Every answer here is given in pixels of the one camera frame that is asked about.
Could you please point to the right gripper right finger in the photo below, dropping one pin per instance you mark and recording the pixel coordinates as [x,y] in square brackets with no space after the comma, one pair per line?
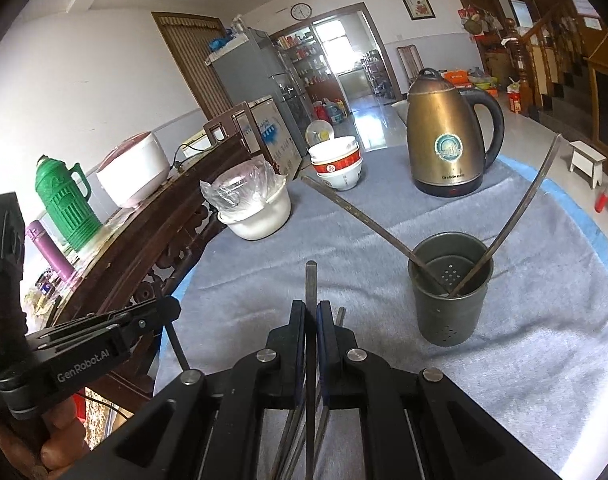
[415,425]

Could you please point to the dark carved wooden sideboard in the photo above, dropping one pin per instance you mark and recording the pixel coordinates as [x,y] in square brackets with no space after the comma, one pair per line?
[160,242]

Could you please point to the framed wall picture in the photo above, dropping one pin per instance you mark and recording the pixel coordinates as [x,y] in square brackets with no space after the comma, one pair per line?
[419,9]

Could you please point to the wooden chair by wall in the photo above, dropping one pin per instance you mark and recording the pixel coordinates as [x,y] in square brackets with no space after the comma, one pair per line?
[411,61]

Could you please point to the grey table cloth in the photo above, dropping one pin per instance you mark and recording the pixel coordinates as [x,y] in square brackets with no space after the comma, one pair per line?
[537,360]

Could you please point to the gold electric kettle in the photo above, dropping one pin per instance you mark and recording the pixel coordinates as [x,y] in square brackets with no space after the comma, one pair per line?
[453,135]

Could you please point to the purple water bottle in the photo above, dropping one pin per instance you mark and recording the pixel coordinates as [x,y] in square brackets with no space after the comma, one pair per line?
[50,251]

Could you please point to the round wall clock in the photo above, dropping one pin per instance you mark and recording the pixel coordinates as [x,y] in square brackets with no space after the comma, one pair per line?
[301,11]

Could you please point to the red white bowl stack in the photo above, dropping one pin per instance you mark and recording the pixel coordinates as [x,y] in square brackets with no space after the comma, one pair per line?
[337,162]

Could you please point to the dark grey utensil holder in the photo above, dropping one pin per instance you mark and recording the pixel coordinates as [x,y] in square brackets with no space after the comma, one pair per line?
[448,301]

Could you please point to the small white stool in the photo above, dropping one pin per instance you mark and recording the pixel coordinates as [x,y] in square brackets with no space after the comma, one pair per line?
[589,161]

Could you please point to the white pink rice cooker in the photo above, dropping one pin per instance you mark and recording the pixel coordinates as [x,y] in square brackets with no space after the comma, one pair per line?
[134,170]

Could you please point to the white pot with plastic bag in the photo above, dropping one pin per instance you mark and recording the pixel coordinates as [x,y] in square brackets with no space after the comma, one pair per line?
[251,199]

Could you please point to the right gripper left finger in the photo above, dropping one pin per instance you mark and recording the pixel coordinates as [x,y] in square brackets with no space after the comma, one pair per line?
[207,426]

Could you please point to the person's left hand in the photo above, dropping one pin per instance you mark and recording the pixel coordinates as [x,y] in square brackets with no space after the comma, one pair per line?
[59,444]

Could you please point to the wall calendar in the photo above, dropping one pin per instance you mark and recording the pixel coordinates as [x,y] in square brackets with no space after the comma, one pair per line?
[585,8]

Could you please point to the grey refrigerator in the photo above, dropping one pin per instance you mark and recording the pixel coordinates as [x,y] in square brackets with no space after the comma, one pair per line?
[251,67]

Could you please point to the green thermos jug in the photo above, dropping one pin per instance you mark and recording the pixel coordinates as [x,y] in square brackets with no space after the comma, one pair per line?
[65,192]

